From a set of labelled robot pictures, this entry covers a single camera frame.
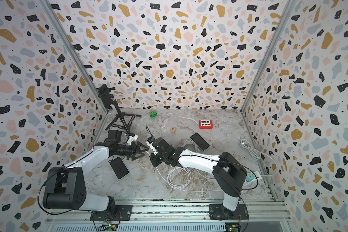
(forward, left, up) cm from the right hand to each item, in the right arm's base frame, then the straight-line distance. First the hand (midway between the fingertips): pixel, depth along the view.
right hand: (150, 157), depth 82 cm
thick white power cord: (+10, -67, -12) cm, 68 cm away
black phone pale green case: (+19, -31, -13) cm, 38 cm away
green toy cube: (+43, +7, -9) cm, 44 cm away
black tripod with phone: (+30, +28, +23) cm, 47 cm away
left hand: (+3, +2, +1) cm, 4 cm away
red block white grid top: (+33, -35, -10) cm, 49 cm away
